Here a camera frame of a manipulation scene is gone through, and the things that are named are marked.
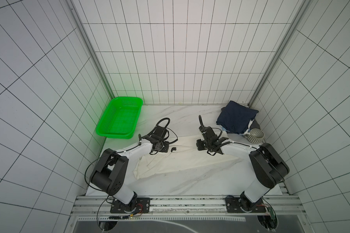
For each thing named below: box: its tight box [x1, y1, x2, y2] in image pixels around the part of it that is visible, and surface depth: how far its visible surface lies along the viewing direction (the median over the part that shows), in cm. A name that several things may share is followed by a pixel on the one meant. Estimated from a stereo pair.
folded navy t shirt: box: [215, 99, 260, 135], surface depth 102 cm
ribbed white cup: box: [246, 128, 265, 145], surface depth 97 cm
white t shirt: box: [132, 134, 243, 180], surface depth 89 cm
